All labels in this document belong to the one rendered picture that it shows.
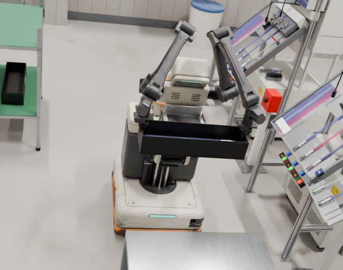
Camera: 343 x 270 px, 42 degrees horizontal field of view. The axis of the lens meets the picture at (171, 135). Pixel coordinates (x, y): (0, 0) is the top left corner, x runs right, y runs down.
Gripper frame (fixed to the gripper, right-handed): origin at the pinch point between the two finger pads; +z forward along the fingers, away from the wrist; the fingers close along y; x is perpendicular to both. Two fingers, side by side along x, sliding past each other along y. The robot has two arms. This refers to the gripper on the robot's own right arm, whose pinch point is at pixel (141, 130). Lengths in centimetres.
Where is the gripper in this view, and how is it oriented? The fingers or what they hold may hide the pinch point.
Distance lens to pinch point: 237.5
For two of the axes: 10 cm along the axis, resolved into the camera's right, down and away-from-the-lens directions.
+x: -1.4, -5.4, 8.3
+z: -1.7, 8.4, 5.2
